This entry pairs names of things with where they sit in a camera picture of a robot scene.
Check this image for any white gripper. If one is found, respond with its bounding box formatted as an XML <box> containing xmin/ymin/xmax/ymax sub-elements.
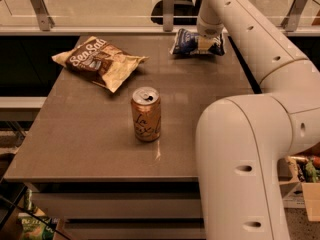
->
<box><xmin>197</xmin><ymin>2</ymin><xmax>223</xmax><ymax>51</ymax></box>

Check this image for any blue chip bag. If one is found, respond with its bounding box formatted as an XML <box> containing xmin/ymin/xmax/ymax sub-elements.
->
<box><xmin>170</xmin><ymin>28</ymin><xmax>225</xmax><ymax>56</ymax></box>

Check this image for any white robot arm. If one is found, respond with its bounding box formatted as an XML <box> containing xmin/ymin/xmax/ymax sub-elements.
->
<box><xmin>196</xmin><ymin>0</ymin><xmax>320</xmax><ymax>240</ymax></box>

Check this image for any brown sea salt chip bag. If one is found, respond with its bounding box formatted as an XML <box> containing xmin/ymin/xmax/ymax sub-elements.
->
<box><xmin>52</xmin><ymin>36</ymin><xmax>147</xmax><ymax>93</ymax></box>

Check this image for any green snack bag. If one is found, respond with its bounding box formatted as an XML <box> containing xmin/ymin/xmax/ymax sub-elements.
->
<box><xmin>18</xmin><ymin>213</ymin><xmax>56</xmax><ymax>240</ymax></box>

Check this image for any black office chair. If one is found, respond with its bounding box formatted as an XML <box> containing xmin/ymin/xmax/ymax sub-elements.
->
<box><xmin>151</xmin><ymin>0</ymin><xmax>202</xmax><ymax>26</ymax></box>

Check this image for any orange LaCroix soda can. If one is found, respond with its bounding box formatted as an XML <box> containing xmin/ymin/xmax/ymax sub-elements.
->
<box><xmin>131</xmin><ymin>87</ymin><xmax>161</xmax><ymax>142</ymax></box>

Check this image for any grey table drawer unit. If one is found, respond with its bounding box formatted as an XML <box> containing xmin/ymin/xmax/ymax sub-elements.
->
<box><xmin>32</xmin><ymin>182</ymin><xmax>206</xmax><ymax>240</ymax></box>

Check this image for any middle metal railing bracket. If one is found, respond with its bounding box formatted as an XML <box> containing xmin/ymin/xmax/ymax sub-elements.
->
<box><xmin>163</xmin><ymin>0</ymin><xmax>174</xmax><ymax>32</ymax></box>

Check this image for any metal railing bracket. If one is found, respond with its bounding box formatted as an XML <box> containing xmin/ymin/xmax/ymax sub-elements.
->
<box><xmin>281</xmin><ymin>0</ymin><xmax>308</xmax><ymax>32</ymax></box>
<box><xmin>30</xmin><ymin>0</ymin><xmax>55</xmax><ymax>31</ymax></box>
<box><xmin>163</xmin><ymin>0</ymin><xmax>174</xmax><ymax>32</ymax></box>

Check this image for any right metal railing bracket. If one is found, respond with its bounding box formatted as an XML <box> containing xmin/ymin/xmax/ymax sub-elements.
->
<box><xmin>281</xmin><ymin>0</ymin><xmax>308</xmax><ymax>32</ymax></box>

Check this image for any left metal railing bracket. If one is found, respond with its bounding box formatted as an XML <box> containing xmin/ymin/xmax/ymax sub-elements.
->
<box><xmin>30</xmin><ymin>0</ymin><xmax>55</xmax><ymax>31</ymax></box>

